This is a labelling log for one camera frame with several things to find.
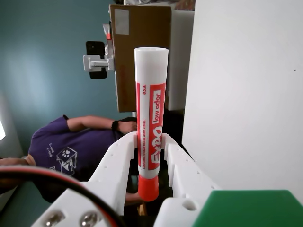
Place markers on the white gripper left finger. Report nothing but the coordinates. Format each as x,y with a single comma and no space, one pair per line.
113,170

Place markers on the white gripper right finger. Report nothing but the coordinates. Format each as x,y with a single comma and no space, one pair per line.
184,175

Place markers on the red whiteboard marker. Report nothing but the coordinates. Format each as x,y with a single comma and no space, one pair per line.
151,71

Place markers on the person's right hand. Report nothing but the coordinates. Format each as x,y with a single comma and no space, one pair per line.
133,197

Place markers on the person's left hand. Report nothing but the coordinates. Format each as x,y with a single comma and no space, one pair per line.
128,126

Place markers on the black wristwatch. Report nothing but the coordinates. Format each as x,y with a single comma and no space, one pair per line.
115,125

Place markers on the person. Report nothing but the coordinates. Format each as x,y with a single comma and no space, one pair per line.
71,151

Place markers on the white phone holder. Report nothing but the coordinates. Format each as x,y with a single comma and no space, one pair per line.
94,62

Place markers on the black smartphone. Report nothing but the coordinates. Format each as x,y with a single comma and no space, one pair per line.
94,47

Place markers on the brown cardboard box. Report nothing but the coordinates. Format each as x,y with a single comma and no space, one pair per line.
146,30

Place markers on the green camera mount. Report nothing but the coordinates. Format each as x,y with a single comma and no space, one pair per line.
248,210

